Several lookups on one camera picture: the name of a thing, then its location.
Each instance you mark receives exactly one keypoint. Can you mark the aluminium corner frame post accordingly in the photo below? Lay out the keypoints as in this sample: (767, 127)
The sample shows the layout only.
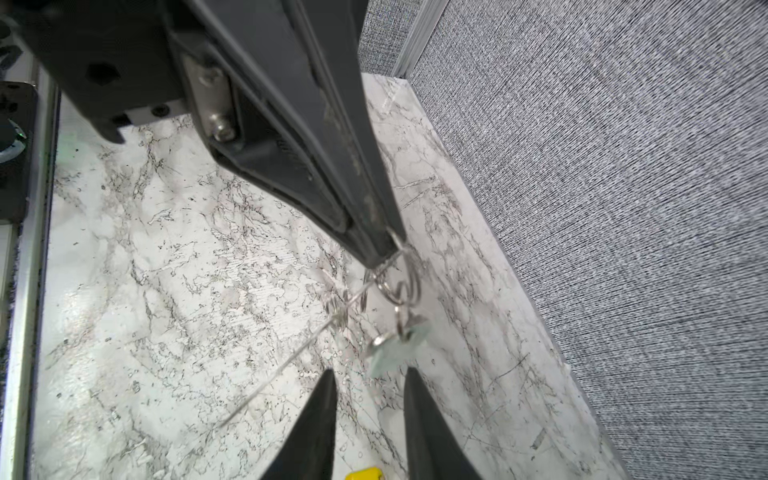
(423, 27)

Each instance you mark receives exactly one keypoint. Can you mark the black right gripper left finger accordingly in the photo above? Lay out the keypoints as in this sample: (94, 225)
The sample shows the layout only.
(308, 451)

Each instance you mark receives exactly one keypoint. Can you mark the yellow capped key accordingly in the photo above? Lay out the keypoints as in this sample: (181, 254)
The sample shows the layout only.
(370, 473)

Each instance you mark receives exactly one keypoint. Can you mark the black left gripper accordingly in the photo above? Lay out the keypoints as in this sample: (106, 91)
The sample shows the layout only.
(110, 58)

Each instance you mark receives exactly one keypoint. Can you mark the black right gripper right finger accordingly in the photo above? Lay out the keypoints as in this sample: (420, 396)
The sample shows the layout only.
(432, 450)

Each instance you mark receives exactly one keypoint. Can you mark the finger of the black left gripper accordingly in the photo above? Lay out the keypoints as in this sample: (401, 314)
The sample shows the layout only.
(329, 32)
(254, 102)

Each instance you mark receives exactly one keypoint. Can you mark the green capped key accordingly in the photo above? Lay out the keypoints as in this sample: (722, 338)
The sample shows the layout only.
(389, 351)

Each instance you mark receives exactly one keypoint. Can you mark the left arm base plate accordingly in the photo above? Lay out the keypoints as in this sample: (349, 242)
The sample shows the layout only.
(18, 117)

